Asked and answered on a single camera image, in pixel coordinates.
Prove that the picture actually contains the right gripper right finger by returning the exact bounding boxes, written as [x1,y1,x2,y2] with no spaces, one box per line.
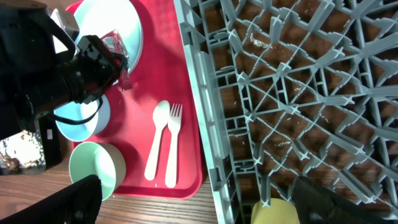
[292,176,393,224]

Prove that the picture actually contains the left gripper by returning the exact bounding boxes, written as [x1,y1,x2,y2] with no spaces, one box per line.
[54,35,119,103]

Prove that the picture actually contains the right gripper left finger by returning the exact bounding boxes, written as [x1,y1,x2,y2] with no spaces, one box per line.
[1,174,102,224]

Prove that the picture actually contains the yellow plastic cup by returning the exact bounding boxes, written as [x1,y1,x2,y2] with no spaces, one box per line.
[251,198,300,224]

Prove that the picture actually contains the light blue food bowl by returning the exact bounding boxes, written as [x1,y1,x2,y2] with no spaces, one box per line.
[53,95,111,142]

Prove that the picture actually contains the red sauce packet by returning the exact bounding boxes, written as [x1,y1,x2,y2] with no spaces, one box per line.
[101,29,132,91]

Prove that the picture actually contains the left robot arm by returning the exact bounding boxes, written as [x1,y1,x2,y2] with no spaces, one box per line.
[1,0,128,139]

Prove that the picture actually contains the grey dishwasher rack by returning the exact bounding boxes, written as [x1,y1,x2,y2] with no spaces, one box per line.
[174,0,397,223]

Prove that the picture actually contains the mint green bowl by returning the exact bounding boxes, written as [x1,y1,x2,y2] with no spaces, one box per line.
[68,142,126,201]

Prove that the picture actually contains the light blue plate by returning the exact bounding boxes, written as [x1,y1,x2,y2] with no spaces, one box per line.
[51,0,144,85]

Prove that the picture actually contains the black plastic tray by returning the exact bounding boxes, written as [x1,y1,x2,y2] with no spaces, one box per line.
[39,118,62,170]

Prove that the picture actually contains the food scraps and rice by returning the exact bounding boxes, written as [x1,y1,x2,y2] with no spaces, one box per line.
[1,131,46,175]

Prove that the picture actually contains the white plastic spoon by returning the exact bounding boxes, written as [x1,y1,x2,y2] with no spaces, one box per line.
[144,100,170,180]

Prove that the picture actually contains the red serving tray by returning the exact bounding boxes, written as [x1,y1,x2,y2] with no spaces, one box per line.
[63,0,205,200]

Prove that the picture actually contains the white plastic fork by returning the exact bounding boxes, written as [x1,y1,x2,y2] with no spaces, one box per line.
[165,104,182,188]

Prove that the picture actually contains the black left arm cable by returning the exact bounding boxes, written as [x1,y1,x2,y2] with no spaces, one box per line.
[46,96,104,126]

